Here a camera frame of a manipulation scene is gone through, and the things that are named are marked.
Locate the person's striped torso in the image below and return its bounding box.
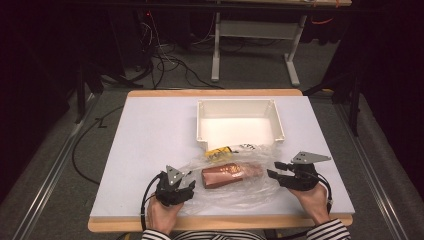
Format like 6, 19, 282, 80
171, 229, 268, 240

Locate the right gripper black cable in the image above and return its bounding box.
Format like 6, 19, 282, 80
314, 175, 335, 215

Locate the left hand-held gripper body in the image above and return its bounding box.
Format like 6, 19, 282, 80
154, 164, 196, 207

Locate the white metal desk frame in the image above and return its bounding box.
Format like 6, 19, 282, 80
210, 11, 308, 88

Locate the yellow snack packet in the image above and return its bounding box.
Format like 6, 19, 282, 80
204, 145, 235, 163

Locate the bundle of floor cables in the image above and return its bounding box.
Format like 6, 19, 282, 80
134, 11, 225, 90

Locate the black metal stand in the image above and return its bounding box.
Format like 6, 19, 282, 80
73, 61, 145, 125
302, 64, 364, 138

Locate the person's left hand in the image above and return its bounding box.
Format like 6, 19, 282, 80
146, 193, 185, 236

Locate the orange cable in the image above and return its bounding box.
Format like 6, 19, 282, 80
310, 17, 335, 26

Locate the black floor cable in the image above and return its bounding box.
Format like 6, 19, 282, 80
71, 105, 125, 186

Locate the wooden table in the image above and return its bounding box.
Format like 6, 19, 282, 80
87, 88, 354, 233

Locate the person's right hand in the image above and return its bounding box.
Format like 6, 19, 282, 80
287, 182, 331, 226

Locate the brown snack packet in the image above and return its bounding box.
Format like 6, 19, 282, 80
201, 161, 265, 190

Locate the metal floor rail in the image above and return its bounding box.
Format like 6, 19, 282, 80
334, 102, 402, 240
11, 93, 102, 240

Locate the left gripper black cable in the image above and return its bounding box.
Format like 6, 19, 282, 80
140, 172, 168, 233

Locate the white table board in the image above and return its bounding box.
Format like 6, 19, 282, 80
90, 95, 356, 218

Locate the white plastic bin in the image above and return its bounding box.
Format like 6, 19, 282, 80
195, 98, 286, 153

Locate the clear plastic bag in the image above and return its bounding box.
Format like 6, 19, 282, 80
180, 143, 285, 216

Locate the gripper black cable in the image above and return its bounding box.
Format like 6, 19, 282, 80
140, 172, 168, 233
314, 175, 335, 215

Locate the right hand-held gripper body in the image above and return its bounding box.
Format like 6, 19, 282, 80
279, 151, 332, 192

